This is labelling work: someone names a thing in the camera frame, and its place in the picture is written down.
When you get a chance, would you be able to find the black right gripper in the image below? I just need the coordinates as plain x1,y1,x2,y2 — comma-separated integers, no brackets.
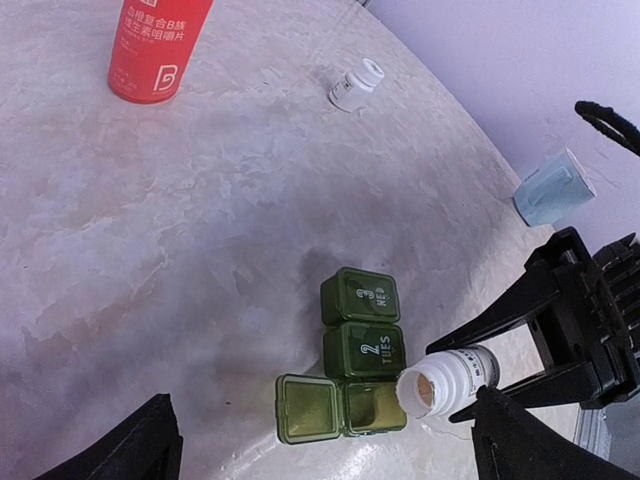
426,227,639,409

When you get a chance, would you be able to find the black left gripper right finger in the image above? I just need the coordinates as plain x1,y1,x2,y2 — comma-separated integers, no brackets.
472,387,611,479

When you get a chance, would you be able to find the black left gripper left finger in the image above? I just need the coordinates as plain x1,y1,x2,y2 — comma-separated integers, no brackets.
40,394,183,479

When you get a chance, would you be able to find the small white pill bottle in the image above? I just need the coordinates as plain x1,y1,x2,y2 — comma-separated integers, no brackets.
395,345,500,419

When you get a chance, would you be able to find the green pill organizer box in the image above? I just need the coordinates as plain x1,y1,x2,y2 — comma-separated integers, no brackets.
275,267,407,445

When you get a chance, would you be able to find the light blue mug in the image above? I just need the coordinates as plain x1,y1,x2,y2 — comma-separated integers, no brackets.
513,148,596,227

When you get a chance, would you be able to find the red cylindrical can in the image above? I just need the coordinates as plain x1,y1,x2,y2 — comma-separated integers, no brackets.
107,0,214,104

